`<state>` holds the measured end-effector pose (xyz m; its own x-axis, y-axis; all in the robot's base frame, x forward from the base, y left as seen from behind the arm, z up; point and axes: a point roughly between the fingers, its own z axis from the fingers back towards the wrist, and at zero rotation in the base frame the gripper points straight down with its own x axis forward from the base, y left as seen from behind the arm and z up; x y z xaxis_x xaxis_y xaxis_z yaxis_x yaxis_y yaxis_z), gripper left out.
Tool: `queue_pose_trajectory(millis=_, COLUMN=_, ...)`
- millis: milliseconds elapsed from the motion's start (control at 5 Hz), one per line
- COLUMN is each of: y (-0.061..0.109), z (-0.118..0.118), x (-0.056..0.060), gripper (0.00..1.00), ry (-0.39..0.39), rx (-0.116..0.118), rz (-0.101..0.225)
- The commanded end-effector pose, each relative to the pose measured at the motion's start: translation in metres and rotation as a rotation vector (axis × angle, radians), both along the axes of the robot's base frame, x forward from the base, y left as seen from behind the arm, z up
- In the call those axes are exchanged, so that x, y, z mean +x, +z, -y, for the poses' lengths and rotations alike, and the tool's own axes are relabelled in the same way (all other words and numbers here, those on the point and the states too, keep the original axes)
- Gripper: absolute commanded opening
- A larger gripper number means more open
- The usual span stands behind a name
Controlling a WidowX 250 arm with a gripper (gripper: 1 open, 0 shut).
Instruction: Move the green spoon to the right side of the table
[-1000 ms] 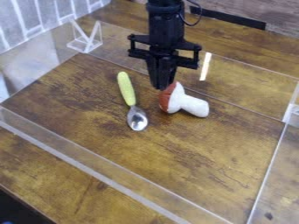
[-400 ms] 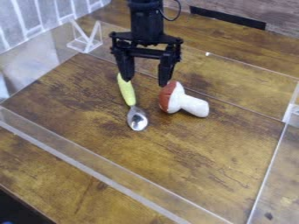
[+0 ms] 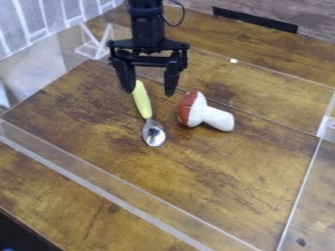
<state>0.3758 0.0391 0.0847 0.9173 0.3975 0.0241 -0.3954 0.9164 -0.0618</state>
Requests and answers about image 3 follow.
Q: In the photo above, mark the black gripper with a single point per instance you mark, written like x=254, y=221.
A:
x=147, y=49

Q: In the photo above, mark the green handled metal spoon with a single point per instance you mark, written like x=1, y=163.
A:
x=152, y=133

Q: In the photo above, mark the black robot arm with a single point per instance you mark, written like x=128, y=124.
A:
x=145, y=3

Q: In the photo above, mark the red white toy mushroom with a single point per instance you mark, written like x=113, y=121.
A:
x=193, y=112

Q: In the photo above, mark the black strip on floor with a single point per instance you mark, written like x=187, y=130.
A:
x=255, y=20

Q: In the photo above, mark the clear acrylic front barrier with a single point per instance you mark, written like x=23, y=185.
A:
x=188, y=228

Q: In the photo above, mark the clear acrylic barrier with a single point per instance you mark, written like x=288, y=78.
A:
x=310, y=228
x=188, y=228

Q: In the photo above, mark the clear acrylic right barrier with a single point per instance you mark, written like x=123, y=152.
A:
x=310, y=228

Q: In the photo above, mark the clear acrylic triangle bracket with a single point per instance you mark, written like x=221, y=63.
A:
x=93, y=47

